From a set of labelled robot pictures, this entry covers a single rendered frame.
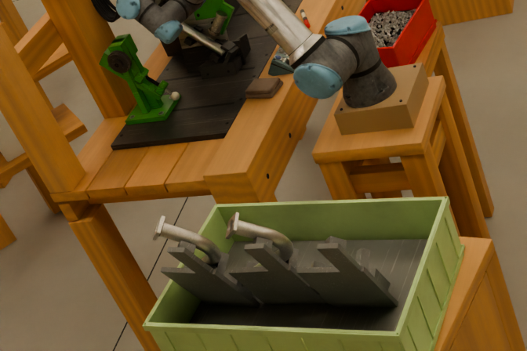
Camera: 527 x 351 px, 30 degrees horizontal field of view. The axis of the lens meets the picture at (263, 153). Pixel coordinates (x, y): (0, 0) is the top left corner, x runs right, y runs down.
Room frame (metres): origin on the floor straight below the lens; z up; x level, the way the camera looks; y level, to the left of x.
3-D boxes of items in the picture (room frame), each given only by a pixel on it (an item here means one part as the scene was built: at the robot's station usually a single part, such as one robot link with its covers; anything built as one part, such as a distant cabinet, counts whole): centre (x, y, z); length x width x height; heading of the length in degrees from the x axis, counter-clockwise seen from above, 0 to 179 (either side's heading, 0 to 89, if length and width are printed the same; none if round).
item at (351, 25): (2.36, -0.33, 1.09); 0.13 x 0.12 x 0.14; 131
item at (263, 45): (3.09, -0.04, 0.89); 1.10 x 0.42 x 0.02; 148
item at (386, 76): (2.36, -0.34, 0.97); 0.15 x 0.15 x 0.10
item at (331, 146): (2.36, -0.34, 0.83); 0.32 x 0.32 x 0.04; 58
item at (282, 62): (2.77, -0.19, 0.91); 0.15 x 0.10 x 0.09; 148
